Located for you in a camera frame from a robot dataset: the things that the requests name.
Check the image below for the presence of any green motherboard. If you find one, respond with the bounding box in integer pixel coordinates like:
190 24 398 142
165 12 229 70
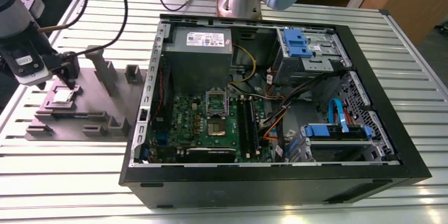
149 94 275 163

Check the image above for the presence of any grey parts rack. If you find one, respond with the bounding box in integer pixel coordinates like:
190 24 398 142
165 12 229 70
22 45 147 142

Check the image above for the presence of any black RAM slot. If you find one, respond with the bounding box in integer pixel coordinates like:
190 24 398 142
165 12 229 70
235 97 249 156

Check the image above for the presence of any black PC case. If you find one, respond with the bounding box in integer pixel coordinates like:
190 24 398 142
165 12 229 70
118 13 431 209

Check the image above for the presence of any orange wire bundle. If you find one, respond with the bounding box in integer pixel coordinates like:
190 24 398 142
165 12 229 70
261 120 282 143

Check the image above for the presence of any hard disk in blue carrier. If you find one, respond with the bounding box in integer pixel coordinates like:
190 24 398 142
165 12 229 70
302 124 373 142

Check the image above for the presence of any red twisted wire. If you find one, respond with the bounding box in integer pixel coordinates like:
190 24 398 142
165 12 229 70
150 68 166 123

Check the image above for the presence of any RAM stick with gold contacts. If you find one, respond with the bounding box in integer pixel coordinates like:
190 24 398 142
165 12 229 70
50 113 90 119

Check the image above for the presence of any CPU socket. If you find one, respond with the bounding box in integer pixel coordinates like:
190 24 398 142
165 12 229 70
205 118 229 137

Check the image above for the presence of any yellow wire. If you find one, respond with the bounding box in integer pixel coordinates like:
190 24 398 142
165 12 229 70
230 44 258 83

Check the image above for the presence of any grey power supply unit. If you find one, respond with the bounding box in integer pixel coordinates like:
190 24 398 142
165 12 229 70
163 26 233 96

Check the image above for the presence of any black camera cable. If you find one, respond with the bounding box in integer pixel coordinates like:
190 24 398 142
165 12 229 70
73 0 129 57

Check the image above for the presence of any blue plastic drive latch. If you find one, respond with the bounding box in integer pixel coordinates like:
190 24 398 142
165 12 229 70
283 29 309 48
289 45 313 58

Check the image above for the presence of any rounded white labelled wrist camera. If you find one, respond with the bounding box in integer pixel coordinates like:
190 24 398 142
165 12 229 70
6 49 53 86

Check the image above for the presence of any blue flat data cable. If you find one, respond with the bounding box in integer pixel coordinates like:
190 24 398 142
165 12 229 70
327 98 350 133

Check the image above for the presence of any wooden cabinet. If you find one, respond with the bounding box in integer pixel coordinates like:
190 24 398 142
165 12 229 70
359 0 448 44

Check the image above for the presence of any grey metal disk bay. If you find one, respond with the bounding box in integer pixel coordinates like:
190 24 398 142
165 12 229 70
285 126 401 164

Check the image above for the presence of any red data cable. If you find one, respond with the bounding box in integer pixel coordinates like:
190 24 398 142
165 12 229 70
341 106 357 128

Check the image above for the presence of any black graphics card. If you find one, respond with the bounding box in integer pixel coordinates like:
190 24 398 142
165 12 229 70
174 146 237 164

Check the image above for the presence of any CPU with silver top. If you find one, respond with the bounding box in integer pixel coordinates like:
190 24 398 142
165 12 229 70
50 89 74 103

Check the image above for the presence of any black cable bundle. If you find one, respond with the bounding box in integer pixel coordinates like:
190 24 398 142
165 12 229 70
259 70 350 127

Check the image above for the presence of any grey metal drive cage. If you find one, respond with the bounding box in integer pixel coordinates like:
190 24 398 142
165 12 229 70
274 27 353 86

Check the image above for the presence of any boxy white wrist camera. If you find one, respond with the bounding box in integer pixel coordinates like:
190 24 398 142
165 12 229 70
15 0 45 20

